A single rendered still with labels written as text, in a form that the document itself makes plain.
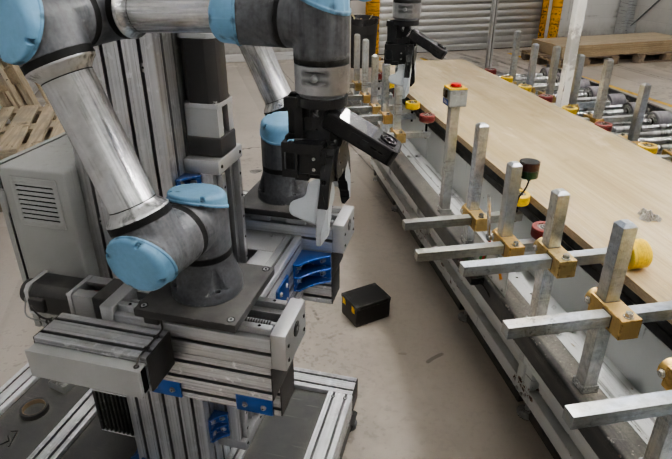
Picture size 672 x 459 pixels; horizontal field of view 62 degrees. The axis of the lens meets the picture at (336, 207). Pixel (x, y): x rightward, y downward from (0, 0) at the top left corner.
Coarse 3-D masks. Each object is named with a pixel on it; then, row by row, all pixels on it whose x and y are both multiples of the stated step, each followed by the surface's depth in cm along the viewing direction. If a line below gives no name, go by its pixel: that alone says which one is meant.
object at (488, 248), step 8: (520, 240) 174; (528, 240) 174; (424, 248) 170; (432, 248) 170; (440, 248) 170; (448, 248) 170; (456, 248) 170; (464, 248) 170; (472, 248) 170; (480, 248) 170; (488, 248) 171; (496, 248) 171; (528, 248) 173; (416, 256) 168; (424, 256) 168; (432, 256) 168; (440, 256) 169; (448, 256) 169; (456, 256) 170; (464, 256) 170; (472, 256) 171
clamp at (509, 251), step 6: (498, 234) 176; (498, 240) 175; (504, 240) 172; (510, 240) 172; (516, 240) 172; (504, 246) 171; (510, 246) 169; (522, 246) 169; (504, 252) 172; (510, 252) 168; (516, 252) 169; (522, 252) 169
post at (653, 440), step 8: (664, 416) 110; (656, 424) 112; (664, 424) 110; (656, 432) 112; (664, 432) 110; (656, 440) 112; (664, 440) 110; (648, 448) 115; (656, 448) 113; (664, 448) 111; (648, 456) 115; (656, 456) 113; (664, 456) 112
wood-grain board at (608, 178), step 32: (416, 64) 403; (448, 64) 403; (416, 96) 320; (480, 96) 320; (512, 96) 320; (512, 128) 265; (544, 128) 265; (576, 128) 265; (512, 160) 226; (544, 160) 226; (576, 160) 226; (608, 160) 226; (640, 160) 226; (544, 192) 198; (576, 192) 198; (608, 192) 198; (640, 192) 198; (576, 224) 175; (608, 224) 175; (640, 224) 175; (640, 288) 144
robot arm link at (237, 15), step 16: (224, 0) 73; (240, 0) 72; (256, 0) 72; (272, 0) 71; (208, 16) 75; (224, 16) 73; (240, 16) 72; (256, 16) 72; (272, 16) 71; (224, 32) 75; (240, 32) 74; (256, 32) 73; (272, 32) 72
